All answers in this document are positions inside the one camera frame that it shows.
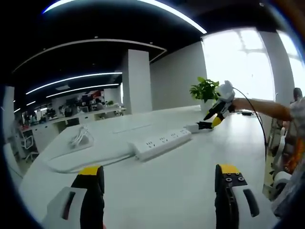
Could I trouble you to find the white office counter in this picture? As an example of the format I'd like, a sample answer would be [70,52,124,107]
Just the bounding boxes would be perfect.
[30,106,127,144]

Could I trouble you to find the red wall display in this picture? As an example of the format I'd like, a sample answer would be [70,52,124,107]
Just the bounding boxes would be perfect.
[81,91,103,99]

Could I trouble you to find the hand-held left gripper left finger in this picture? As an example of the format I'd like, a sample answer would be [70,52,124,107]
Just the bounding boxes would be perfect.
[44,165,106,229]

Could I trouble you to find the bundle of white cables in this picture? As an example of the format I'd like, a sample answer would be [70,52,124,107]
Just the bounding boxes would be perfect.
[69,125,95,150]

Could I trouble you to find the white power strip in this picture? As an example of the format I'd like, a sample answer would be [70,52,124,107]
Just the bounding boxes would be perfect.
[126,128,193,161]

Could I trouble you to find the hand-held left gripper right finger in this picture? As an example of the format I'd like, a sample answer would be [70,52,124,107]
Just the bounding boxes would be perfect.
[214,163,261,229]

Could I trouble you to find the green potted plant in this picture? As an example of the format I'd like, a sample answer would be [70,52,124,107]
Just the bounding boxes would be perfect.
[189,76,220,111]

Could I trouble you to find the white desk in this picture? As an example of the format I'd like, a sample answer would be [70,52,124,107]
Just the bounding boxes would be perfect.
[18,104,275,229]

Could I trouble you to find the white mesh office chair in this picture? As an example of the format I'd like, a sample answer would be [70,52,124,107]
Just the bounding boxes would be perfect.
[20,132,37,163]

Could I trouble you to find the long ceiling light strip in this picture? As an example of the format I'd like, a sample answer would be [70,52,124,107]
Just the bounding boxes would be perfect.
[43,0,207,34]

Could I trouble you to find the white power strip cable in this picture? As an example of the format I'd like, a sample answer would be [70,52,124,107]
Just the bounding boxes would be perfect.
[43,152,134,174]

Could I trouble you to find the white charger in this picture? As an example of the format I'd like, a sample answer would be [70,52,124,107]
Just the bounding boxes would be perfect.
[185,122,200,133]

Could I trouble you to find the person's clothed torso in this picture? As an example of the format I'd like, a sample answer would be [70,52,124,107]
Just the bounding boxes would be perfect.
[274,87,305,217]

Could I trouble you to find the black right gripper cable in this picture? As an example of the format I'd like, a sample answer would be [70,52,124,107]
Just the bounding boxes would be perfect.
[232,86,268,192]

